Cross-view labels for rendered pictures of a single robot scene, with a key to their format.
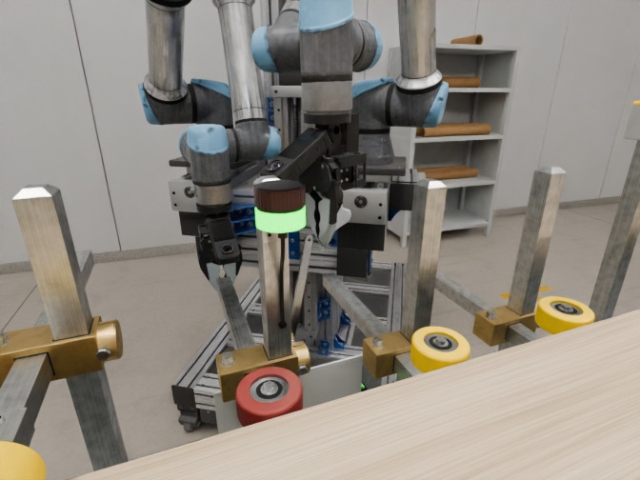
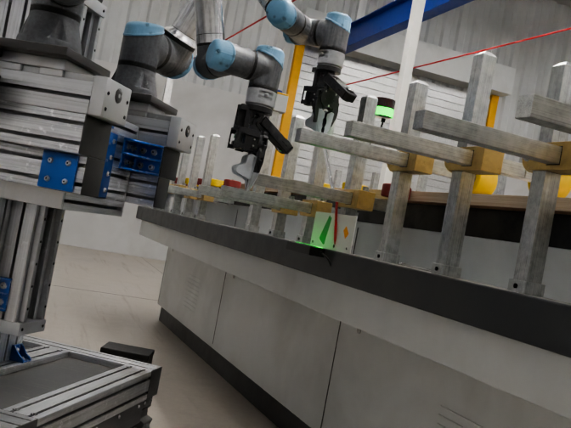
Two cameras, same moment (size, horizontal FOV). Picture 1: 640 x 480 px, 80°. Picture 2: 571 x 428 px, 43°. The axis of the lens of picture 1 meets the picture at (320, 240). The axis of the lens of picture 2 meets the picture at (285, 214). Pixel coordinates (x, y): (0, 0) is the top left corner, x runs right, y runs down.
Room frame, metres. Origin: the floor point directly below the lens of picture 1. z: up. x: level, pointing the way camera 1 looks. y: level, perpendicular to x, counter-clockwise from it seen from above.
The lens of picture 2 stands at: (0.67, 2.07, 0.74)
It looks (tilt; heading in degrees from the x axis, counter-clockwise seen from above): 1 degrees up; 270
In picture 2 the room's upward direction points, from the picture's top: 11 degrees clockwise
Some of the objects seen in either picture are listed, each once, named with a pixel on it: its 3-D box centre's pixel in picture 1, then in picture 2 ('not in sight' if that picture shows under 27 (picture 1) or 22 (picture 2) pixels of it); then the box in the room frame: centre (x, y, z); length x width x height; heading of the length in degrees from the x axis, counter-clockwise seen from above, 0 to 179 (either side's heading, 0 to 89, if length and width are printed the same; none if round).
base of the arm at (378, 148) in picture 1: (370, 144); (134, 81); (1.17, -0.15, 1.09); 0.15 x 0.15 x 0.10
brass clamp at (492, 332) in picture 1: (509, 322); (284, 206); (0.66, -0.38, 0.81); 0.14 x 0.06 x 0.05; 111
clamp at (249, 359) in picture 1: (264, 368); (355, 199); (0.47, 0.08, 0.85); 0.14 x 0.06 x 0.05; 111
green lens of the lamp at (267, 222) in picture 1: (280, 215); (382, 112); (0.44, 0.05, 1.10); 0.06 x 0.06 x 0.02
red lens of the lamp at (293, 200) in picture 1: (279, 195); (384, 104); (0.44, 0.05, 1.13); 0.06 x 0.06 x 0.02
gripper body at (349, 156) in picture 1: (331, 152); (323, 88); (0.61, -0.02, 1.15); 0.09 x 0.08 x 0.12; 132
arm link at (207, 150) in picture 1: (209, 154); (265, 69); (0.77, 0.22, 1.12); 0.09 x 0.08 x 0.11; 28
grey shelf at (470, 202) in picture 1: (442, 148); not in sight; (3.34, -1.05, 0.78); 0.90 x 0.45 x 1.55; 108
